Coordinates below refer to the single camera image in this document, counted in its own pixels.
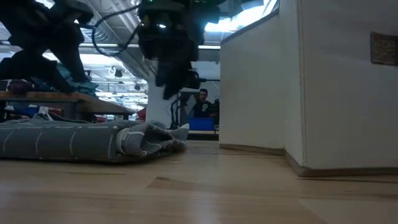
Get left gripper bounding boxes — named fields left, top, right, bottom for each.
left=0, top=0, right=94, bottom=93

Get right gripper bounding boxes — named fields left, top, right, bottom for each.
left=138, top=0, right=220, bottom=100

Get blue-grey waffle towel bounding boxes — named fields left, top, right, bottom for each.
left=32, top=111, right=93, bottom=124

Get grey checked towel white lines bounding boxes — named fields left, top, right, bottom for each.
left=0, top=113, right=190, bottom=163

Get maroon cloth bundle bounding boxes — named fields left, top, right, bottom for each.
left=7, top=79, right=34, bottom=94

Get person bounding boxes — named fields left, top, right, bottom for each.
left=191, top=88, right=215, bottom=119

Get blue storage crate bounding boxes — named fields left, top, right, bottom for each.
left=18, top=106, right=40, bottom=118

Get wooden workbench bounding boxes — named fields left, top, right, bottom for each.
left=0, top=91, right=136, bottom=122

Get blue plastic bin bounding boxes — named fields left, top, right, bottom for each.
left=188, top=117, right=215, bottom=131

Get dark low table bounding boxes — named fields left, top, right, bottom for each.
left=187, top=129, right=220, bottom=141

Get beige fabric storage box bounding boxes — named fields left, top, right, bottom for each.
left=219, top=0, right=398, bottom=177

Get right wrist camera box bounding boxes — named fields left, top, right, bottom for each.
left=185, top=70, right=201, bottom=91

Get black metal frame stand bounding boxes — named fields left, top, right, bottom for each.
left=176, top=78, right=220, bottom=129

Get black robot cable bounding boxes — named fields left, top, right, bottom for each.
left=91, top=4, right=141, bottom=57

